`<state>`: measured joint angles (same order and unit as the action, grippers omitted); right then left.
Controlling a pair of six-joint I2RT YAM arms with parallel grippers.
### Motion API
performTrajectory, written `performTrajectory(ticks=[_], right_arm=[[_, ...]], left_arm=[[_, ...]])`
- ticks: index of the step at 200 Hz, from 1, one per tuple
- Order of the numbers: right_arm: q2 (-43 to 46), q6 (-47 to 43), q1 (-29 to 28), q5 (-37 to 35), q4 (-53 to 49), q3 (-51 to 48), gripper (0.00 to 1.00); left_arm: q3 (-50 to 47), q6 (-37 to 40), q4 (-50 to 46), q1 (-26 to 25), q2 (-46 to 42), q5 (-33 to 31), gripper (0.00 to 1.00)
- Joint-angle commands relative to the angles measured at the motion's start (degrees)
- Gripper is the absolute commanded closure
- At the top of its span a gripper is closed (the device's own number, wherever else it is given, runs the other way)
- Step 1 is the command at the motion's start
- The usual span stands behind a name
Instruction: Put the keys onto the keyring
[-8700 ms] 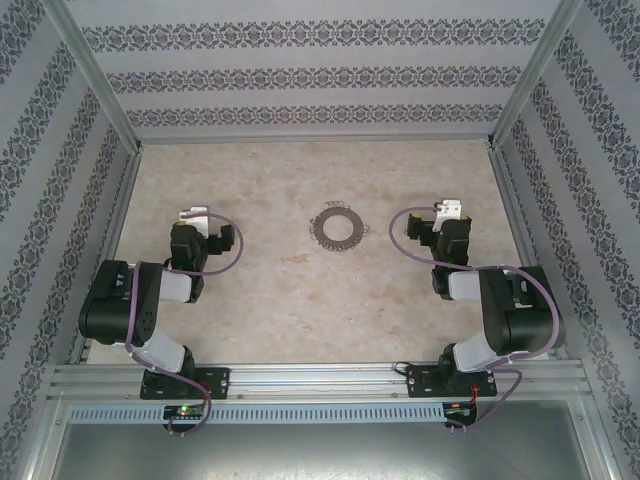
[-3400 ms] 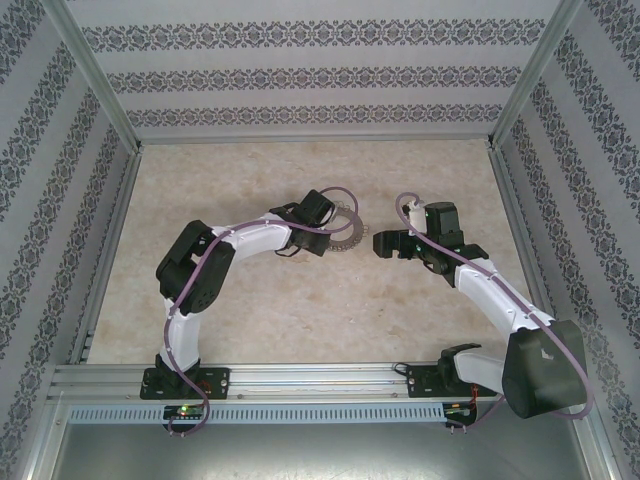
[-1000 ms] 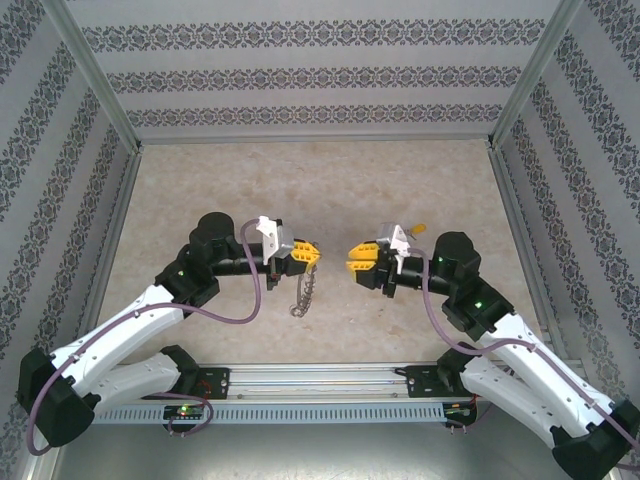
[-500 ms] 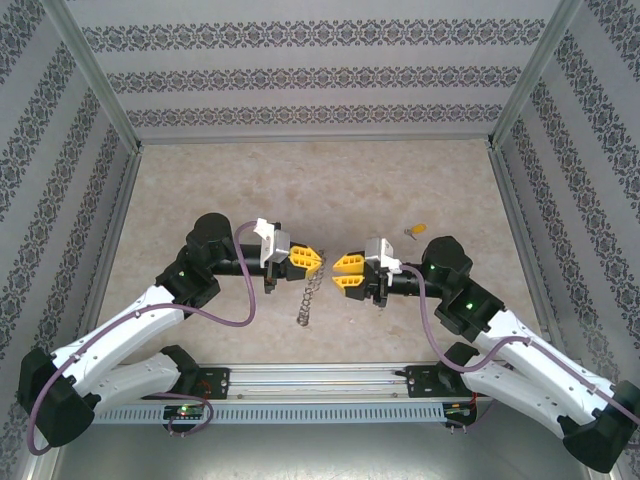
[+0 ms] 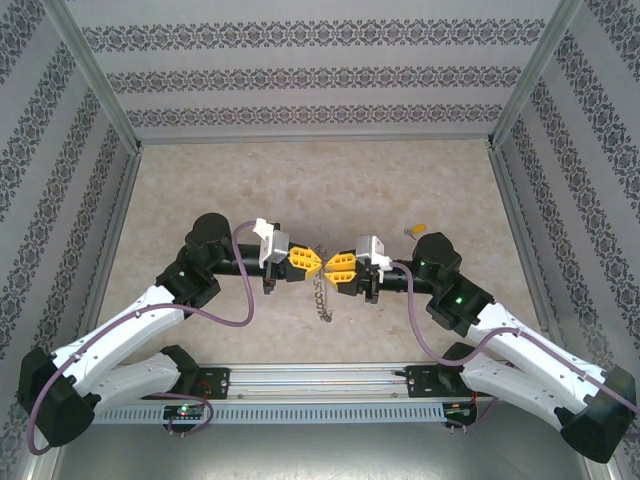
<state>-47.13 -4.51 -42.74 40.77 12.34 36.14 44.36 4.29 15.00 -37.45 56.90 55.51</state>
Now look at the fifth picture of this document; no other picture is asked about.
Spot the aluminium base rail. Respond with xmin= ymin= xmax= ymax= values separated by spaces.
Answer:
xmin=229 ymin=363 xmax=411 ymax=400

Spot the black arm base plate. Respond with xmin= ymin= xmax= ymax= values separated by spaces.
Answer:
xmin=403 ymin=364 xmax=441 ymax=400
xmin=197 ymin=366 xmax=232 ymax=401

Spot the aluminium frame rail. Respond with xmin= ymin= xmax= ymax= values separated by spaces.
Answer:
xmin=487 ymin=144 xmax=559 ymax=346
xmin=74 ymin=147 xmax=146 ymax=346
xmin=137 ymin=132 xmax=494 ymax=147

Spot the white slotted cable duct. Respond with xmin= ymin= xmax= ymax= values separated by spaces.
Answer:
xmin=93 ymin=401 xmax=447 ymax=426

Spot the aluminium frame post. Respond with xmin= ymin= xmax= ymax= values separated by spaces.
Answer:
xmin=582 ymin=449 xmax=621 ymax=480
xmin=27 ymin=444 xmax=69 ymax=480
xmin=43 ymin=0 xmax=145 ymax=152
xmin=485 ymin=0 xmax=586 ymax=151

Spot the silver keyring chain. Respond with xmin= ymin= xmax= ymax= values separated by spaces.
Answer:
xmin=310 ymin=243 xmax=335 ymax=325

